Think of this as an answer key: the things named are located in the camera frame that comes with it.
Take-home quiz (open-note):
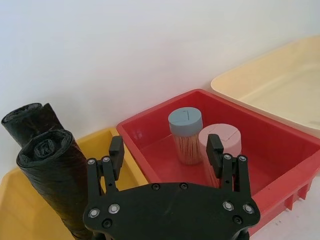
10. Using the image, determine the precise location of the pink-lidded toothpick jar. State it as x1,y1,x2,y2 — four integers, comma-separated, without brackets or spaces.
198,122,242,190

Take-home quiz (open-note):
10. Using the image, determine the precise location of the yellow plastic bin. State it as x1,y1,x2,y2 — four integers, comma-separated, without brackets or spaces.
0,126,149,240

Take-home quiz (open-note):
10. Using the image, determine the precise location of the black trash bag roll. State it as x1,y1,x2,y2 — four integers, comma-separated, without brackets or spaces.
0,101,64,149
16,129,95,240

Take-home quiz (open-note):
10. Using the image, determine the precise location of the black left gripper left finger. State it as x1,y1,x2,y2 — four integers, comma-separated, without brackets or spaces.
86,135,125,201

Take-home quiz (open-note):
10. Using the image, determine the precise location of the grey-lidded toothpick jar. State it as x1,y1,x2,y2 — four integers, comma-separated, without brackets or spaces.
167,106,204,166

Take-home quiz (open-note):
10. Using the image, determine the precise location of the red plastic bin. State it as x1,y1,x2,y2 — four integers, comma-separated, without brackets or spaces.
116,88,320,237

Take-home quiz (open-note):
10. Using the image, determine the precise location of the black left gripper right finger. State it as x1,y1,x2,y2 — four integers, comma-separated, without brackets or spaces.
205,133,252,201

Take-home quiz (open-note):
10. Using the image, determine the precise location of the cream plastic bin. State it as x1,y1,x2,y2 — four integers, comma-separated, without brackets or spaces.
210,34,320,140

